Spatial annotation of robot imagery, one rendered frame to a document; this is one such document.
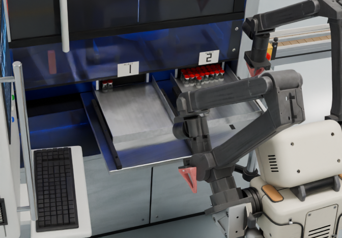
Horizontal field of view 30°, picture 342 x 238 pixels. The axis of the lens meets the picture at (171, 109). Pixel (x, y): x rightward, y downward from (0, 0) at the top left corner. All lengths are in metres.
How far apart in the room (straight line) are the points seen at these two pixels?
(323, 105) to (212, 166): 2.55
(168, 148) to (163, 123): 0.15
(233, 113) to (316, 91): 1.82
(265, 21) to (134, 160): 0.67
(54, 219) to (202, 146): 0.64
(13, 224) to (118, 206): 0.97
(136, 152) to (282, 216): 0.80
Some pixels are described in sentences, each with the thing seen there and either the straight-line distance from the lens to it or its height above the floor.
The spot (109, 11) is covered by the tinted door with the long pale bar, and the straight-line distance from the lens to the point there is 2.36.
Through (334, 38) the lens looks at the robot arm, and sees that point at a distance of 1.90.
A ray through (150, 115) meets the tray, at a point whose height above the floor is 0.88.
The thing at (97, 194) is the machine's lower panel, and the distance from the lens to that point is 2.91.
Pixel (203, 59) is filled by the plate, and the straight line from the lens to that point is 2.60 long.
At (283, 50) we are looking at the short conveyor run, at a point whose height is 0.92.
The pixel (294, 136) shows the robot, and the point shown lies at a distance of 1.69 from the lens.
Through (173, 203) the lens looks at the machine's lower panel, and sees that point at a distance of 3.10.
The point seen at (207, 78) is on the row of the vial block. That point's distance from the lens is 2.68.
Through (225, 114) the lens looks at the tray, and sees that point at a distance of 2.54.
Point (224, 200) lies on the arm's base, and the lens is 1.72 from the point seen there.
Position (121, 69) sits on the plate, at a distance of 2.50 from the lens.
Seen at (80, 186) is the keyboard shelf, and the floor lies 0.80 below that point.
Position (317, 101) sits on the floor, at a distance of 4.23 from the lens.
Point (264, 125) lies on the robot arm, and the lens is 1.53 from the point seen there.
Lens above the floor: 2.44
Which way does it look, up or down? 38 degrees down
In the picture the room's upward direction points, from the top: 4 degrees clockwise
